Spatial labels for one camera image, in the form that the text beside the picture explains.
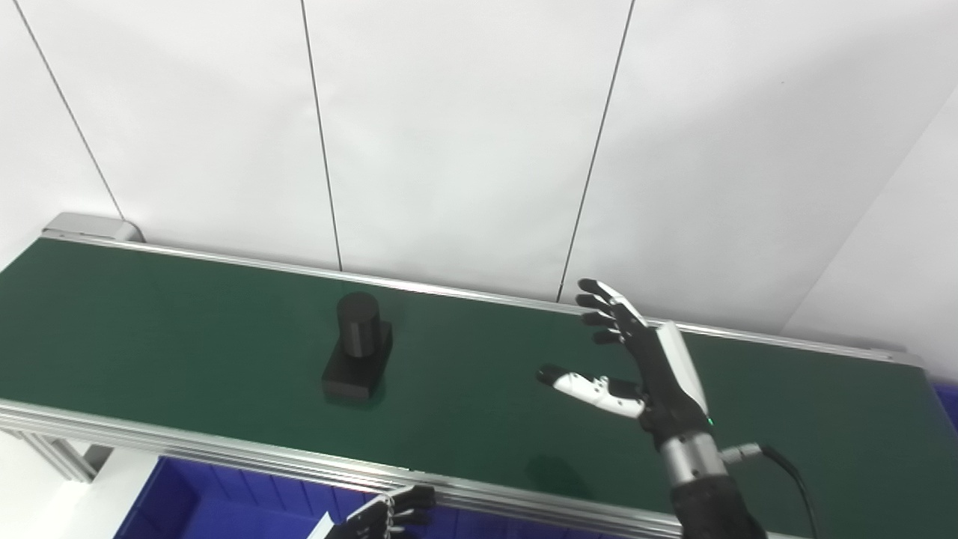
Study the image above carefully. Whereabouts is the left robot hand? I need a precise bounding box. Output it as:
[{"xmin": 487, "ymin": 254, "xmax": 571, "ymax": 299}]
[{"xmin": 307, "ymin": 484, "xmax": 437, "ymax": 539}]

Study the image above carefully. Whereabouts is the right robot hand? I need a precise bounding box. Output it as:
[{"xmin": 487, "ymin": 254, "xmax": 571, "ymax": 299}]
[{"xmin": 536, "ymin": 278, "xmax": 713, "ymax": 450}]

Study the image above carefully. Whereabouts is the blue bin with grey block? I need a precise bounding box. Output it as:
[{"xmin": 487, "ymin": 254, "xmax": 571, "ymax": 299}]
[{"xmin": 112, "ymin": 456, "xmax": 525, "ymax": 539}]

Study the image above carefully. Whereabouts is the black cylinder on block part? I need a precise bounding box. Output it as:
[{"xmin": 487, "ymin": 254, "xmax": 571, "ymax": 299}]
[{"xmin": 322, "ymin": 292, "xmax": 394, "ymax": 402}]

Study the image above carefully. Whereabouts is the green conveyor belt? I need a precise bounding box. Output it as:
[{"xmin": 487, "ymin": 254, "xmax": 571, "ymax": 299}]
[
  {"xmin": 0, "ymin": 228, "xmax": 929, "ymax": 539},
  {"xmin": 0, "ymin": 238, "xmax": 958, "ymax": 539}
]

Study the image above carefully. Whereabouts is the blue bin at belt end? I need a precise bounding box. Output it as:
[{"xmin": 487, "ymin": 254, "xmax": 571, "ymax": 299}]
[{"xmin": 930, "ymin": 380, "xmax": 958, "ymax": 433}]

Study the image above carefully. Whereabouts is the aluminium conveyor leg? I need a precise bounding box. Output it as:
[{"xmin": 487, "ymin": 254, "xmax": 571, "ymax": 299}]
[{"xmin": 13, "ymin": 430, "xmax": 115, "ymax": 484}]

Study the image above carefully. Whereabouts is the grey conveyor end cap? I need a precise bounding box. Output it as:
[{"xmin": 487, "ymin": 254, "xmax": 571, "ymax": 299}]
[{"xmin": 41, "ymin": 212, "xmax": 144, "ymax": 244}]

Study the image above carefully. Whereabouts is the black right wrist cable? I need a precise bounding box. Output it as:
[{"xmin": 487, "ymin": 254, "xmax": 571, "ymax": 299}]
[{"xmin": 718, "ymin": 442, "xmax": 821, "ymax": 539}]

